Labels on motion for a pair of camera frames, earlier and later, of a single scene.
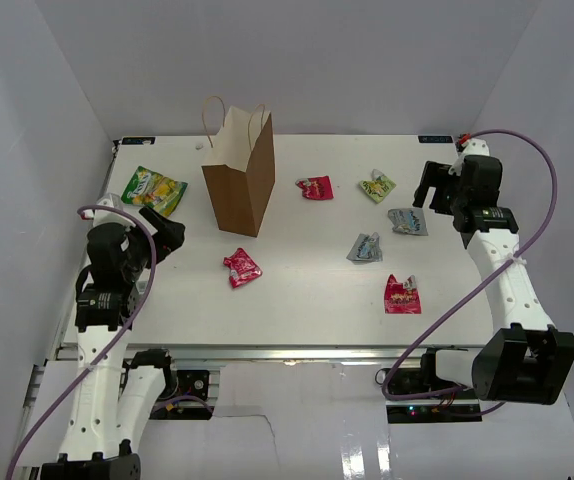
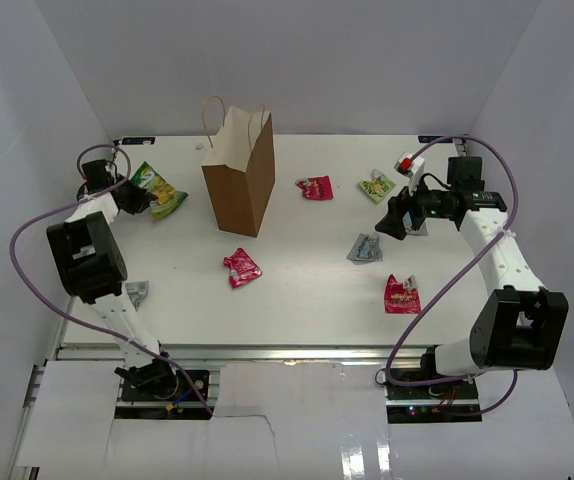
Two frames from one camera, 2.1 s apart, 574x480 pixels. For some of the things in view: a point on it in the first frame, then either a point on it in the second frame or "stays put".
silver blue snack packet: [408, 221] stays put
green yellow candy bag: [146, 187] stays put
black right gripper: [435, 176] → [392, 224]
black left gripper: [169, 233] → [142, 200]
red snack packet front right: [402, 297] stays put
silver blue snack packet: [366, 248] stays put
